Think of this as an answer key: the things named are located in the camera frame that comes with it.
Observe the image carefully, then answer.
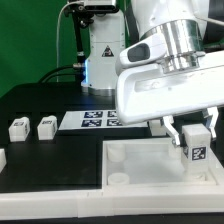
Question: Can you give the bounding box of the black camera stand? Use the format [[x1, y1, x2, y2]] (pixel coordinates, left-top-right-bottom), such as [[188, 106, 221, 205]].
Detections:
[[63, 0, 119, 81]]

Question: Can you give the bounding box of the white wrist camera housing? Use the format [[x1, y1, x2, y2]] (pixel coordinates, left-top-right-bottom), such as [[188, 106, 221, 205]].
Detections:
[[115, 33, 167, 75]]

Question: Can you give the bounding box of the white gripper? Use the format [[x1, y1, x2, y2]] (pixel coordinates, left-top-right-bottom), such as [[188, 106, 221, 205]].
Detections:
[[115, 51, 224, 147]]

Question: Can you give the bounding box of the black cable bundle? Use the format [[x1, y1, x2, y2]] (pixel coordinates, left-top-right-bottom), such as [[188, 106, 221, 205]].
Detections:
[[37, 63, 86, 84]]

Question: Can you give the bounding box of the white square tabletop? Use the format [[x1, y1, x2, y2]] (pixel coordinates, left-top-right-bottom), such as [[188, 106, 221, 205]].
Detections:
[[102, 138, 224, 187]]

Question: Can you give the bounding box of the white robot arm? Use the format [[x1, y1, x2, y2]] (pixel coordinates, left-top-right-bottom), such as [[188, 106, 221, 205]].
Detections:
[[82, 0, 224, 145]]

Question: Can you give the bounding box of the white L-shaped obstacle fence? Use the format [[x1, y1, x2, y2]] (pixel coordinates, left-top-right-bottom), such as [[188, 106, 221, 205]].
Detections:
[[0, 139, 224, 221]]

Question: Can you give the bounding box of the white fiducial marker sheet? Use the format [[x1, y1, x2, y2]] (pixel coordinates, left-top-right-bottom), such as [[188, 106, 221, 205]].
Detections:
[[59, 110, 147, 130]]

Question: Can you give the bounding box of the white cable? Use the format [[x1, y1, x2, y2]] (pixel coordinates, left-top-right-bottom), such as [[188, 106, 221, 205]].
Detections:
[[55, 1, 84, 83]]

